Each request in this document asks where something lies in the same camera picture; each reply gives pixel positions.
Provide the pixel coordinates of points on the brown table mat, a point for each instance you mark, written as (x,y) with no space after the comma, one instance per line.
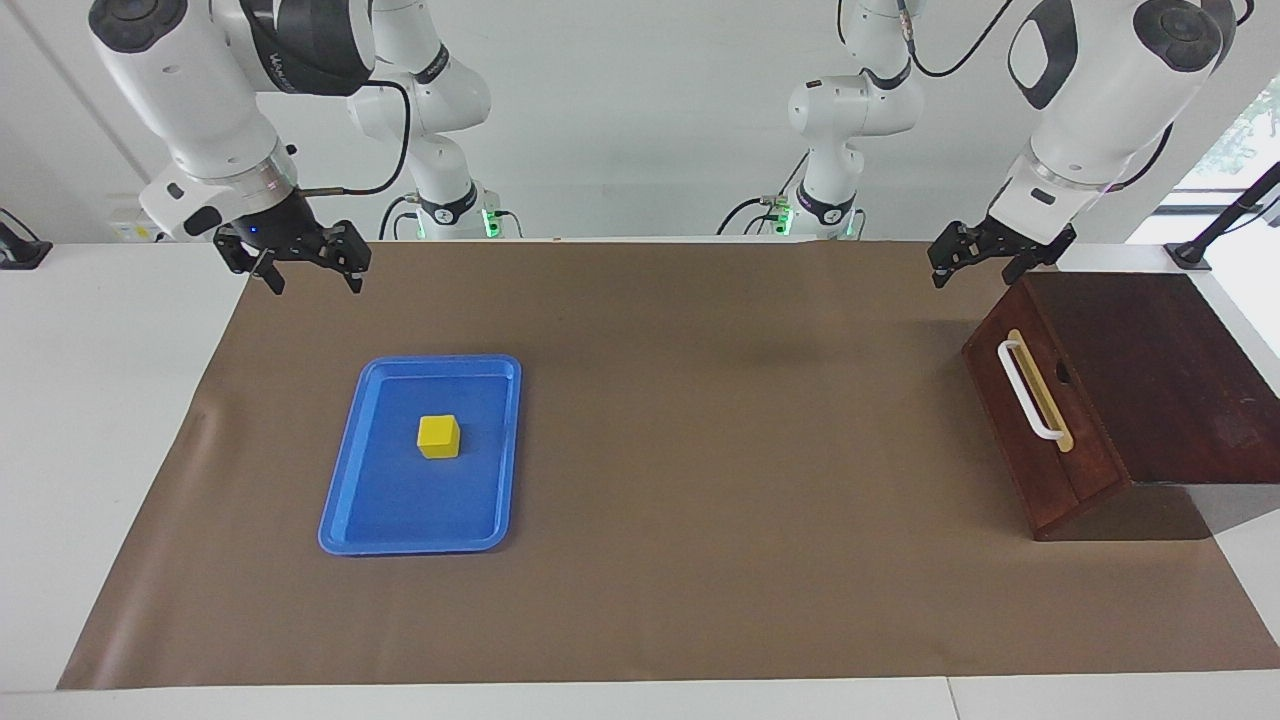
(700,500)

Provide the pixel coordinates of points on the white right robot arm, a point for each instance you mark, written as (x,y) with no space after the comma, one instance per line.
(200,90)

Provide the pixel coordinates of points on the yellow cube block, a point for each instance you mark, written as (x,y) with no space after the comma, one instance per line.
(438,437)

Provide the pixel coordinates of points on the white wall socket box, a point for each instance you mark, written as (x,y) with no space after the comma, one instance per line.
(130,230)

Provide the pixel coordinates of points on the dark wooden cabinet box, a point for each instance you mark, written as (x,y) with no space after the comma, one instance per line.
(1180,380)

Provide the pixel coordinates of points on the bright window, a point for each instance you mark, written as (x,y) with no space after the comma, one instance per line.
(1240,140)

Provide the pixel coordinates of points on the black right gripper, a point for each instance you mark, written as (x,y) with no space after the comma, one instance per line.
(290,230)

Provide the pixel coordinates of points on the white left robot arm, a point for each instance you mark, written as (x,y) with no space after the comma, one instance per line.
(1100,100)

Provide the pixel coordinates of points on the black desk mount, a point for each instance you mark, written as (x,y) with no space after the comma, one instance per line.
(20,250)

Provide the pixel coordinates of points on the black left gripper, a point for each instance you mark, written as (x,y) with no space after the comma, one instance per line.
(975,242)

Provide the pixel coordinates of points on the black clamp stand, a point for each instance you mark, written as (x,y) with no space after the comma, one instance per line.
(1230,215)

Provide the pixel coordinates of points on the blue plastic tray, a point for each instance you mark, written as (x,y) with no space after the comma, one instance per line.
(400,500)

